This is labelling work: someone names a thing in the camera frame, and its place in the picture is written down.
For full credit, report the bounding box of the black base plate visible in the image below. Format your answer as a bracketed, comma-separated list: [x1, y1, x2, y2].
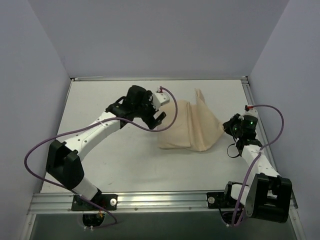
[71, 193, 118, 212]
[206, 191, 237, 209]

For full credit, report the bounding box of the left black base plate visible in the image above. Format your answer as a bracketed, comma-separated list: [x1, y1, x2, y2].
[71, 193, 118, 212]

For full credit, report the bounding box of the aluminium front rail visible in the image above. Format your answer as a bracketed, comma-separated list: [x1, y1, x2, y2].
[26, 188, 299, 215]

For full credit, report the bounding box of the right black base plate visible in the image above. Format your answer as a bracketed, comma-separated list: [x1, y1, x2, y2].
[206, 191, 237, 209]

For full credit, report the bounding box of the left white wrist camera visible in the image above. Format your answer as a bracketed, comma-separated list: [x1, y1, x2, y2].
[152, 92, 170, 110]

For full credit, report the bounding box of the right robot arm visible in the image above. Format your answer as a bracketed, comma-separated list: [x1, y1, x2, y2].
[222, 112, 292, 223]

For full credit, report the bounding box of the aluminium right side rail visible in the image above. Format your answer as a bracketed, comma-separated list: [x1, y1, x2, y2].
[241, 76, 286, 190]

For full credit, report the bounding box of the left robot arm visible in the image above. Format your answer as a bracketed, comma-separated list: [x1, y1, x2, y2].
[46, 85, 170, 210]

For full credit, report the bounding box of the black loop cable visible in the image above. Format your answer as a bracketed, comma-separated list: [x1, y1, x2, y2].
[226, 142, 242, 159]

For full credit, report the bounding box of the beige surgical wrap cloth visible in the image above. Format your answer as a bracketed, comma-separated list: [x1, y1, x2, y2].
[157, 88, 224, 152]

